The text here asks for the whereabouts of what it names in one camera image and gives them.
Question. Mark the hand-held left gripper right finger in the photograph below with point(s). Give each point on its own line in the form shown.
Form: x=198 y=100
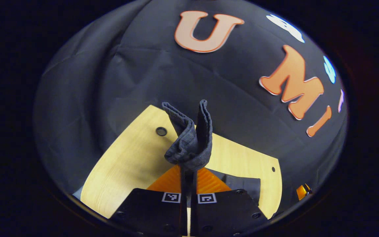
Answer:
x=193 y=204

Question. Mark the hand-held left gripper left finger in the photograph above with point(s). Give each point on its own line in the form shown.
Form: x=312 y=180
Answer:
x=183 y=204

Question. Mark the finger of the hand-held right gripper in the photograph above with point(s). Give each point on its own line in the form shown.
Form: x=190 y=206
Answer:
x=303 y=192

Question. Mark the dark grey jeans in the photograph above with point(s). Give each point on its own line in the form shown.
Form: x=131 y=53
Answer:
x=189 y=144

